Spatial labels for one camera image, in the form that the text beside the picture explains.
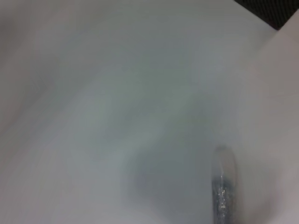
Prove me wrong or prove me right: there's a grey marker pen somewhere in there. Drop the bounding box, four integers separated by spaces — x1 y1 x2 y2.
211 146 238 224

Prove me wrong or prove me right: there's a black mesh pen holder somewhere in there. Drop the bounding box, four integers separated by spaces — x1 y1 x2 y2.
233 0 299 31

